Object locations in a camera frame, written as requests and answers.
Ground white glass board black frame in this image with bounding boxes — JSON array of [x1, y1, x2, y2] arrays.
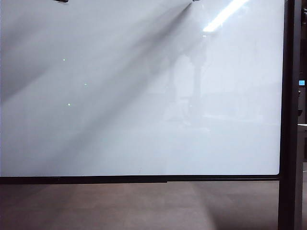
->
[[0, 0, 286, 185]]

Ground black board stand post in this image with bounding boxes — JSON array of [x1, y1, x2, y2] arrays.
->
[[277, 0, 303, 230]]

